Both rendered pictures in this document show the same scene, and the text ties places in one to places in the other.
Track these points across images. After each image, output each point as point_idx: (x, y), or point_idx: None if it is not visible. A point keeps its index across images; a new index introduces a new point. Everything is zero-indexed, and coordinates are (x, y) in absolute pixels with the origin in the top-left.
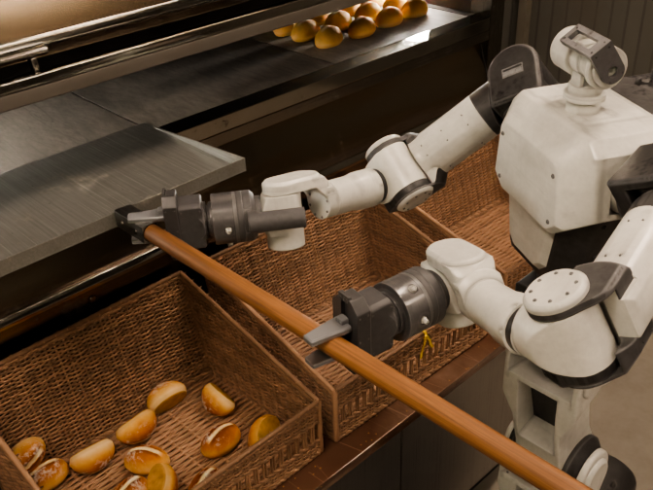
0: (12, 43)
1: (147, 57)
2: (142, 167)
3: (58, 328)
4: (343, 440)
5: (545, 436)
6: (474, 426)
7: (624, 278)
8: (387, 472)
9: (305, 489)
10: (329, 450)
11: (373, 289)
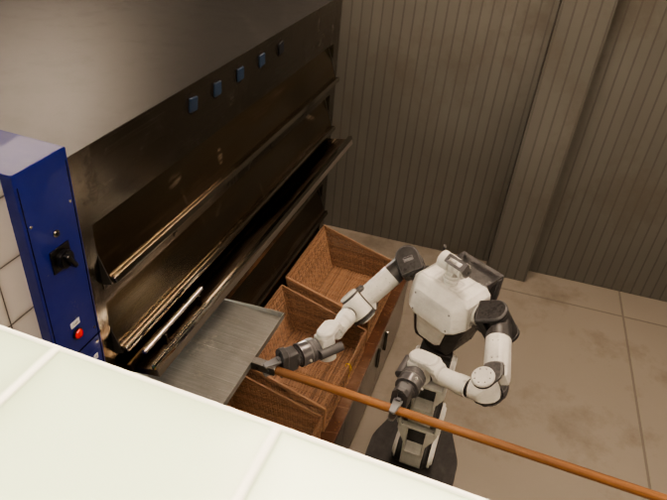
0: (183, 288)
1: (238, 276)
2: (229, 326)
3: None
4: (326, 430)
5: (424, 405)
6: (467, 432)
7: (503, 367)
8: (340, 437)
9: None
10: (322, 437)
11: (403, 382)
